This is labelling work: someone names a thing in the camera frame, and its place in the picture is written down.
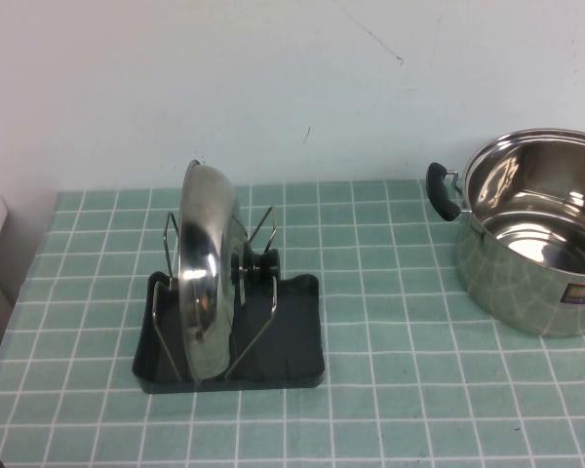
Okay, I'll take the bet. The stainless steel pot lid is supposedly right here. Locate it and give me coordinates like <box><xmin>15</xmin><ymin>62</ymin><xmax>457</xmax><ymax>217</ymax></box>
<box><xmin>176</xmin><ymin>159</ymin><xmax>282</xmax><ymax>382</ymax></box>

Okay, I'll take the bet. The green checked tablecloth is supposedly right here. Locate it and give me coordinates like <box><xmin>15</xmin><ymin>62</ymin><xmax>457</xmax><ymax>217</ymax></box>
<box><xmin>0</xmin><ymin>179</ymin><xmax>585</xmax><ymax>468</ymax></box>

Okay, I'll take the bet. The black tray wire lid rack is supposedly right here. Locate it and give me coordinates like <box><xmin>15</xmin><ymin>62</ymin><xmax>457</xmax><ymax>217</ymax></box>
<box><xmin>130</xmin><ymin>204</ymin><xmax>329</xmax><ymax>394</ymax></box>

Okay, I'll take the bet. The stainless steel pot, black handle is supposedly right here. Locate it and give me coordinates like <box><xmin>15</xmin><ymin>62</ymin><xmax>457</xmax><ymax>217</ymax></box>
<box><xmin>425</xmin><ymin>128</ymin><xmax>585</xmax><ymax>338</ymax></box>

